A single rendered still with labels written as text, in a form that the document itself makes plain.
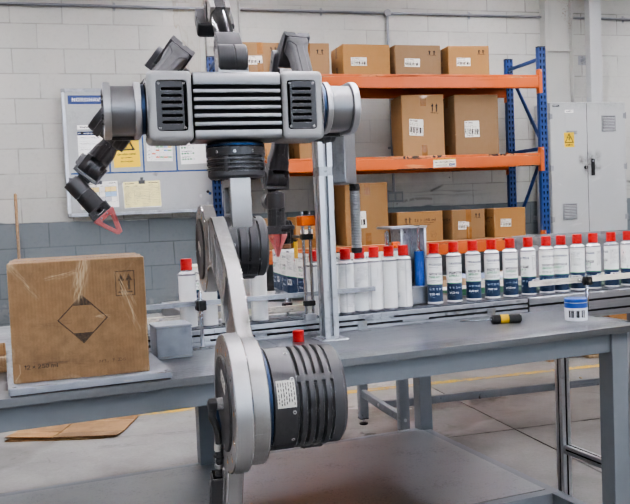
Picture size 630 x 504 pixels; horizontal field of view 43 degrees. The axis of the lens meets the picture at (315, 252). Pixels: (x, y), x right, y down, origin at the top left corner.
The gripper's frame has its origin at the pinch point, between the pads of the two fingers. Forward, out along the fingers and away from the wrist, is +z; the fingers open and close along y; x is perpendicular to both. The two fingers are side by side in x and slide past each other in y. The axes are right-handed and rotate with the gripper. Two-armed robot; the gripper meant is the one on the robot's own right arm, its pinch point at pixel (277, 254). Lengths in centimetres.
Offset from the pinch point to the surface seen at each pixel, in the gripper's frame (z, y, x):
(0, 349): 22, 84, 0
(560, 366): 49, -112, -4
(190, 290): 8.1, 31.9, 14.5
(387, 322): 22.8, -30.3, 15.9
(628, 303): 25, -127, 16
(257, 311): 16.0, 11.7, 13.6
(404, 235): -3.5, -47.8, -4.1
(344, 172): -24.4, -11.8, 28.9
